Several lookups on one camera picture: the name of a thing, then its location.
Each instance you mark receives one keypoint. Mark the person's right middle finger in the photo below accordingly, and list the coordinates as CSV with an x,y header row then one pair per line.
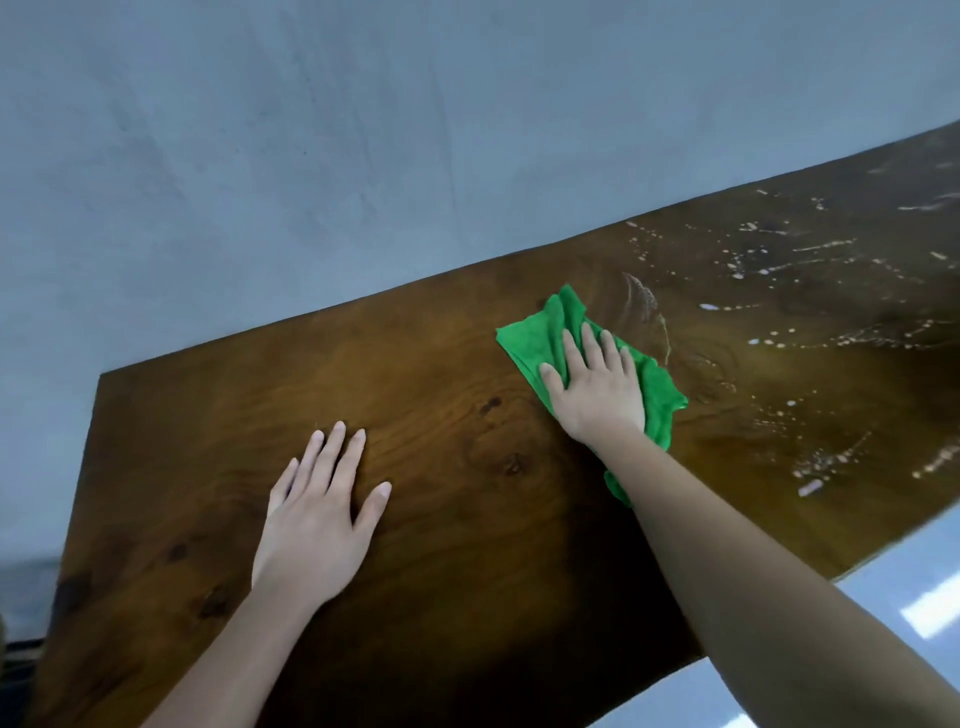
x,y
592,347

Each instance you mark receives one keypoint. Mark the person's left little finger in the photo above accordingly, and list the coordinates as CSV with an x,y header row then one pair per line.
x,y
283,484

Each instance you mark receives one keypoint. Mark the person's right little finger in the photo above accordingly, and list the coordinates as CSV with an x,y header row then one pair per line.
x,y
630,366

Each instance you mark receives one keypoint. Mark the person's right thumb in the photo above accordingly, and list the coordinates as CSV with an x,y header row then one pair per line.
x,y
553,384

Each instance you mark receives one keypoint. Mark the person's left thumb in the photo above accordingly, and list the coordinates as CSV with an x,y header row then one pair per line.
x,y
373,508

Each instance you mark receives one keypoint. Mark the person's left hand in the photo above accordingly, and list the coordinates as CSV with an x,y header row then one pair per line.
x,y
307,540

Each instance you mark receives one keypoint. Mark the person's right hand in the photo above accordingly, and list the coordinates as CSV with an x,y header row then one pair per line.
x,y
600,405

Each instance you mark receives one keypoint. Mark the person's left middle finger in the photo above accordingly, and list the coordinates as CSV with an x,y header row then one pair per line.
x,y
327,459

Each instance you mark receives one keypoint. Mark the person's left forearm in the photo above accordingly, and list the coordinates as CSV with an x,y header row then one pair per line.
x,y
240,660

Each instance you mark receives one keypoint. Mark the person's right forearm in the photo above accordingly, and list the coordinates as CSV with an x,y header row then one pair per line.
x,y
750,600

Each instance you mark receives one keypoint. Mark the green cleaning cloth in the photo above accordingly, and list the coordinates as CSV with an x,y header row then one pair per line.
x,y
534,341

